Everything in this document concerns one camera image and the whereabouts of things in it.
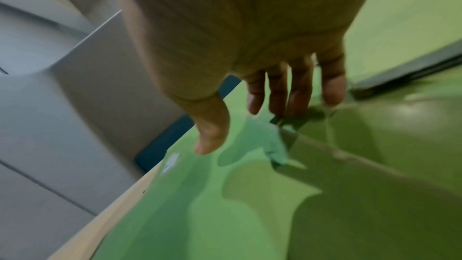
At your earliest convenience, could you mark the blue fabric sofa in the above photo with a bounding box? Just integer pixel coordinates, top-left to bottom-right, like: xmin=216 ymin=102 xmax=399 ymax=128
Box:
xmin=135 ymin=74 xmax=244 ymax=173

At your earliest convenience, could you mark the person's right hand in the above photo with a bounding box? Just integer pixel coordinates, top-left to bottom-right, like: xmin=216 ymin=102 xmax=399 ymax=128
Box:
xmin=108 ymin=0 xmax=384 ymax=156

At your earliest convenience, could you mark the pile of green folders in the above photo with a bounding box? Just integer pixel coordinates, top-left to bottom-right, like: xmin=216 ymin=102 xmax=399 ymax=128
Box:
xmin=91 ymin=0 xmax=462 ymax=260

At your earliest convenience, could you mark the beige partition panel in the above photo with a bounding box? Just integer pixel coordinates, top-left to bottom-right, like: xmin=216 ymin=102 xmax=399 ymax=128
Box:
xmin=50 ymin=9 xmax=194 ymax=174

